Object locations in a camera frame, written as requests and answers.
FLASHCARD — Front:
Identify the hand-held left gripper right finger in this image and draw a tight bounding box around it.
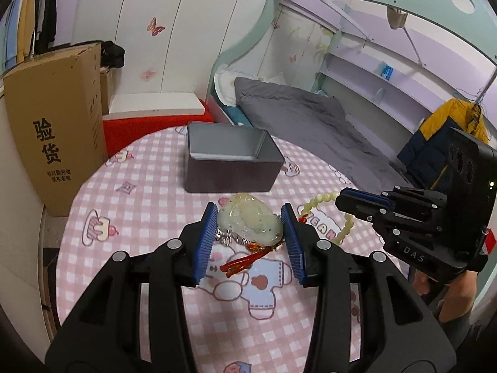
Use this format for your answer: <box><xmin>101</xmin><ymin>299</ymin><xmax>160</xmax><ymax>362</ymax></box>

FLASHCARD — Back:
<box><xmin>280</xmin><ymin>203</ymin><xmax>457</xmax><ymax>373</ymax></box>

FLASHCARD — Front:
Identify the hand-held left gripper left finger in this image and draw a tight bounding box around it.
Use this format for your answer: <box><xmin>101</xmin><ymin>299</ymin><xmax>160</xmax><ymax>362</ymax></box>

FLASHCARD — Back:
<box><xmin>46</xmin><ymin>202</ymin><xmax>219</xmax><ymax>373</ymax></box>

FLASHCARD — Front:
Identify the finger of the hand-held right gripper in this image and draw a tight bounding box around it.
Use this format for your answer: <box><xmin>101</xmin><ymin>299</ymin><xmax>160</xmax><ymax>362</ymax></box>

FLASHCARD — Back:
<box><xmin>335</xmin><ymin>196</ymin><xmax>393</xmax><ymax>224</ymax></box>
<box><xmin>339</xmin><ymin>187</ymin><xmax>397</xmax><ymax>210</ymax></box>

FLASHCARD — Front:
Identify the pale yellow bead bracelet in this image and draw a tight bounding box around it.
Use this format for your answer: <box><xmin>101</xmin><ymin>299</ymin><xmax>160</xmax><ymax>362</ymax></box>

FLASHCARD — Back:
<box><xmin>299</xmin><ymin>191</ymin><xmax>356</xmax><ymax>246</ymax></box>

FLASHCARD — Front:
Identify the jade pendant with red tassel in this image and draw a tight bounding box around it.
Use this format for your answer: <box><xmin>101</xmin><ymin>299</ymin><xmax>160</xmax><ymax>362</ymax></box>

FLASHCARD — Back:
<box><xmin>215</xmin><ymin>193</ymin><xmax>286</xmax><ymax>278</ymax></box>

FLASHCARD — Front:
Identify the grey rectangular box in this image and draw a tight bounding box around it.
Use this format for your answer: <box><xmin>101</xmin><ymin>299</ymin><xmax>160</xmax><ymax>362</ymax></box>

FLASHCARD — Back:
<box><xmin>183</xmin><ymin>121</ymin><xmax>286</xmax><ymax>194</ymax></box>

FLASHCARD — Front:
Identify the person's right hand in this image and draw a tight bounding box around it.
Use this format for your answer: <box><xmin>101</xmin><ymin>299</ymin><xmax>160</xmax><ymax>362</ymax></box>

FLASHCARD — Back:
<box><xmin>412</xmin><ymin>270</ymin><xmax>480</xmax><ymax>321</ymax></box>

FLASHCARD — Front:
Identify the yellow and navy jacket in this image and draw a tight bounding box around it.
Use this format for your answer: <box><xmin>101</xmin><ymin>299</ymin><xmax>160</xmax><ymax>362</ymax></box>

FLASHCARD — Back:
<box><xmin>396</xmin><ymin>98</ymin><xmax>492</xmax><ymax>191</ymax></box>

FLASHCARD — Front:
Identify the pink checked cartoon tablecloth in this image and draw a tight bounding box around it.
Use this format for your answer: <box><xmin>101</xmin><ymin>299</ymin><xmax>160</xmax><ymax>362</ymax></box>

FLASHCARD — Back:
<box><xmin>54</xmin><ymin>124</ymin><xmax>418</xmax><ymax>373</ymax></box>

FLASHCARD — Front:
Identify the grey blanket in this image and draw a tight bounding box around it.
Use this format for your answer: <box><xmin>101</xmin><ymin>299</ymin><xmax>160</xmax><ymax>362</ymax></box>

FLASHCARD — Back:
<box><xmin>234</xmin><ymin>77</ymin><xmax>412</xmax><ymax>197</ymax></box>

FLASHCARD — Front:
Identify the teal bed sheet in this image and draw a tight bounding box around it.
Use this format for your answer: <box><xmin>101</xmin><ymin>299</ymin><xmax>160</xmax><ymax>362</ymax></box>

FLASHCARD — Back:
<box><xmin>223</xmin><ymin>105</ymin><xmax>253</xmax><ymax>127</ymax></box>

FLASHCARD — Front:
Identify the red cloth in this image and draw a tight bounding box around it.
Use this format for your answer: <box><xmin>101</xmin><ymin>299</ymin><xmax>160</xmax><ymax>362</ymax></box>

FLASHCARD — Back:
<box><xmin>102</xmin><ymin>99</ymin><xmax>214</xmax><ymax>158</ymax></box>

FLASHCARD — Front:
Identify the white board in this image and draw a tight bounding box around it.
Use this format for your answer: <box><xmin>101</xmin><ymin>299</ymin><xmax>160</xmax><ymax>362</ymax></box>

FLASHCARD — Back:
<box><xmin>102</xmin><ymin>92</ymin><xmax>206</xmax><ymax>117</ymax></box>

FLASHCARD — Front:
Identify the white pillow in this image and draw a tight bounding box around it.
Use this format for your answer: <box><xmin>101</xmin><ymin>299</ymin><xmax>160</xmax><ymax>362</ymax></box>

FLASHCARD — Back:
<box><xmin>213</xmin><ymin>66</ymin><xmax>288</xmax><ymax>107</ymax></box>

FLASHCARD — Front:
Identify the small cardboard box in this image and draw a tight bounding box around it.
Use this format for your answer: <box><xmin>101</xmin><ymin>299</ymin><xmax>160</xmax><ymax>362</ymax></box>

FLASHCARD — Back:
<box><xmin>100</xmin><ymin>68</ymin><xmax>117</xmax><ymax>116</ymax></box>

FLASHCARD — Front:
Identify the beige cloth bag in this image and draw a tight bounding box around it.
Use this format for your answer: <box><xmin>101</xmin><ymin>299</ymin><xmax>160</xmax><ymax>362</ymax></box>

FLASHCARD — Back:
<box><xmin>386</xmin><ymin>7</ymin><xmax>408</xmax><ymax>30</ymax></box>

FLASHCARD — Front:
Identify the large cardboard box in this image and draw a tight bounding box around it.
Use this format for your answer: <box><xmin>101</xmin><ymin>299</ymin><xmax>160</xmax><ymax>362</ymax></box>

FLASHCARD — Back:
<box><xmin>2</xmin><ymin>43</ymin><xmax>109</xmax><ymax>218</ymax></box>

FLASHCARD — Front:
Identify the pale wardrobe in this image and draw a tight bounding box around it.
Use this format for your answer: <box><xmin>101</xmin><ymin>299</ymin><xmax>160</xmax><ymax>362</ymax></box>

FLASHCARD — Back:
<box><xmin>70</xmin><ymin>0</ymin><xmax>280</xmax><ymax>99</ymax></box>

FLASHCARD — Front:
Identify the black garment on boxes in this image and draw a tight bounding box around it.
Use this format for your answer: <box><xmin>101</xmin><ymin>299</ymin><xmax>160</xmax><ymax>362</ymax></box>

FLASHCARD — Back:
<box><xmin>99</xmin><ymin>40</ymin><xmax>127</xmax><ymax>71</ymax></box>

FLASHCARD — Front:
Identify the row of hanging clothes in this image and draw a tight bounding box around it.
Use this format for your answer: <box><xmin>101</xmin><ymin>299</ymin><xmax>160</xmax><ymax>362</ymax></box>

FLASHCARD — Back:
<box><xmin>4</xmin><ymin>0</ymin><xmax>59</xmax><ymax>71</ymax></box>

